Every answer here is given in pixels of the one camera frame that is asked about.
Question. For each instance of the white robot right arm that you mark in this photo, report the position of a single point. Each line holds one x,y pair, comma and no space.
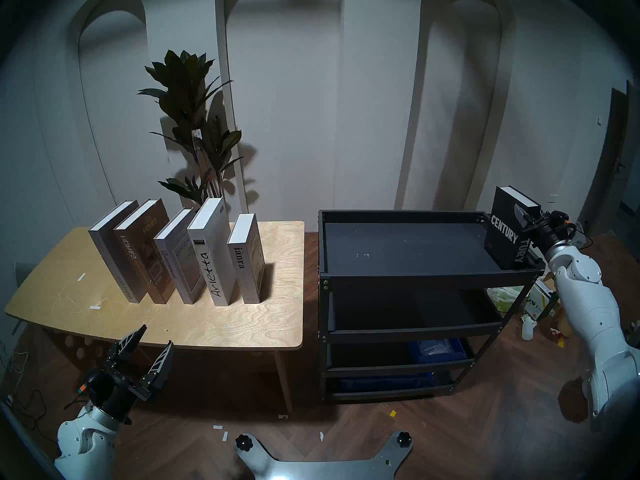
595,314

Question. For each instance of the green and white carton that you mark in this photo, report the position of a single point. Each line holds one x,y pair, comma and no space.
539,299

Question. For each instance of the black star knob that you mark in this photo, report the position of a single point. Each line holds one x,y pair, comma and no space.
244,442
404,439

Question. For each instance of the black metal shelf cart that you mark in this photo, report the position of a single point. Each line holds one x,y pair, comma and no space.
410,249

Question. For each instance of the light wooden table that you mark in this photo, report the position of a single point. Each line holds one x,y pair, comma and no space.
250,319

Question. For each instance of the grey Special Issue book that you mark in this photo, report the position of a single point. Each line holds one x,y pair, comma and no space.
105,239

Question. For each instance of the tall green potted plant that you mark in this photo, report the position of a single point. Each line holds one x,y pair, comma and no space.
182,84

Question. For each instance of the small white bottle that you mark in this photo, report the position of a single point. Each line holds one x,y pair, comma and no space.
528,330

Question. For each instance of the brown Homes book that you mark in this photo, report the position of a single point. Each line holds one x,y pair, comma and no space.
142,249

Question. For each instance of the grey ianra book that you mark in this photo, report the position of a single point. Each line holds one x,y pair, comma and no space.
247,264

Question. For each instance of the blue plastic bin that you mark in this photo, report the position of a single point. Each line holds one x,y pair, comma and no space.
437,350

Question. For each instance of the clear plastic storage box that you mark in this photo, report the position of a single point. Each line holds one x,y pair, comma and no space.
580,236

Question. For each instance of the dark door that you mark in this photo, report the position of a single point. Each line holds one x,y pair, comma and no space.
612,159

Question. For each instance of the small red yellow object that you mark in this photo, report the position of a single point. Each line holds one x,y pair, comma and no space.
557,336

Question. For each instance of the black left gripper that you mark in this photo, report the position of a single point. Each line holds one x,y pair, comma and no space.
115,391

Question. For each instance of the black Century book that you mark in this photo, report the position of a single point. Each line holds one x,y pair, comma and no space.
500,234

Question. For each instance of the white Arietta book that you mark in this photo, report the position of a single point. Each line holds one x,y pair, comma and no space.
217,254

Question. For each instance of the light green plastic bag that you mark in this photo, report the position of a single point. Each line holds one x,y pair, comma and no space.
505,299

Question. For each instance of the white square box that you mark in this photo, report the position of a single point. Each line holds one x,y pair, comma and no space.
539,259

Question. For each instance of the brown cardboard box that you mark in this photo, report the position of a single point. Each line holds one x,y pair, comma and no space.
549,281

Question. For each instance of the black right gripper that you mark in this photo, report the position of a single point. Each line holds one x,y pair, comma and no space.
550,229

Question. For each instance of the grey metal robot base plate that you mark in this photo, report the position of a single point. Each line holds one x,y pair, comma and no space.
320,469

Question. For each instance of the grey Discontent book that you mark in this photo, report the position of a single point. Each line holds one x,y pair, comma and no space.
172,266

